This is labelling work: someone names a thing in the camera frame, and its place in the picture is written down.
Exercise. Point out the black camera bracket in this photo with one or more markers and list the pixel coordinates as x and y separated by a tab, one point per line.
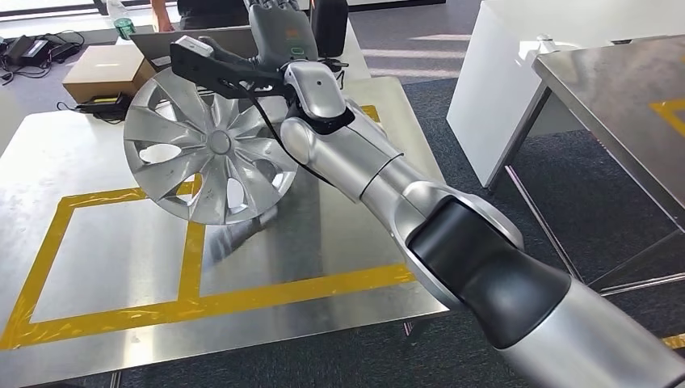
214	75

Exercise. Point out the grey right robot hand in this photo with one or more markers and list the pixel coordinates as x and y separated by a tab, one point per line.
283	37

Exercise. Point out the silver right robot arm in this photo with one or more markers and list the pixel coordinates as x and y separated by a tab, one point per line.
348	155

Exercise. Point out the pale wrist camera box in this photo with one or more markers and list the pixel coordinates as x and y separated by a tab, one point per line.
194	46

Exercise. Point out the clear bottle green label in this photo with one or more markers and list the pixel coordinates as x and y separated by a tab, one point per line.
123	24

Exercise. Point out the steel workbench table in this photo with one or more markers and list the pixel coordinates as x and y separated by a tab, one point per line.
294	241
615	107

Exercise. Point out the white cabinet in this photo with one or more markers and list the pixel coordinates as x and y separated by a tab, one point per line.
508	80

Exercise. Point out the person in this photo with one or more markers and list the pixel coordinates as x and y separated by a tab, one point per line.
214	13

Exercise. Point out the cardboard box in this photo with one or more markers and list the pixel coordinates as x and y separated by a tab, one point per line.
107	72

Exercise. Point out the black charger yellow label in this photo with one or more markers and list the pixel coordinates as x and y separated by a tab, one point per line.
101	106

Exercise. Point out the black power adapter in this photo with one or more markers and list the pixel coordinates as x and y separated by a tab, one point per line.
27	51
64	52

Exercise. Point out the silver wheel hubcap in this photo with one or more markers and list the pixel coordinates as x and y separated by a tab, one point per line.
214	144

